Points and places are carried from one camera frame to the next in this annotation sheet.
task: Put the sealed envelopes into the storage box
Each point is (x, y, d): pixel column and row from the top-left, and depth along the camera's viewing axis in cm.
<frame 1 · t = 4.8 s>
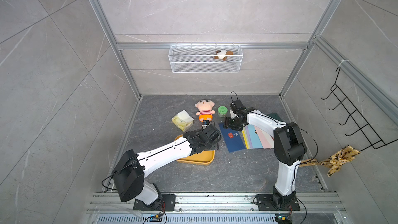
left hand: (216, 141, 80), fingers open
right hand: (228, 126, 96), fingers open
pink plush doll orange pants: (205, 107, 106), point 7 cm above the table
yellow plastic storage tray: (204, 158, 90), on the table
blue sealed envelope: (232, 139, 98), on the table
yellow envelope: (245, 139, 97), on the table
lilac envelope: (249, 138, 98), on the table
yellow patterned cloth: (334, 163, 70), point 18 cm above the table

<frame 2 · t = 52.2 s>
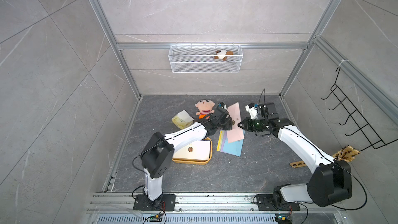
left hand: (231, 119, 85), fingers open
right hand: (239, 124, 82), fingers closed
yellow envelope: (218, 144, 95), on the table
cream white envelope: (200, 150, 88), point 5 cm above the table
pink envelope: (236, 133, 85), point 14 cm above the table
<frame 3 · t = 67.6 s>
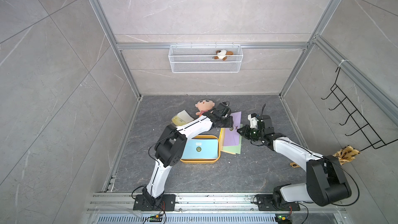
left hand: (233, 120, 91), fingers open
right hand: (238, 129, 88), fingers closed
light green envelope: (236, 149, 92), point 2 cm above the table
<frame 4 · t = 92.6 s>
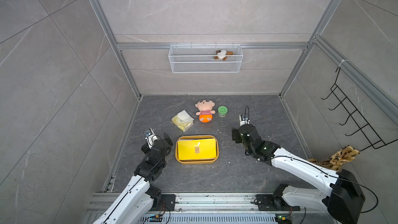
left hand: (158, 135, 80), fingers open
right hand: (240, 127, 82), fingers open
yellow envelope: (196, 149, 88), point 6 cm above the table
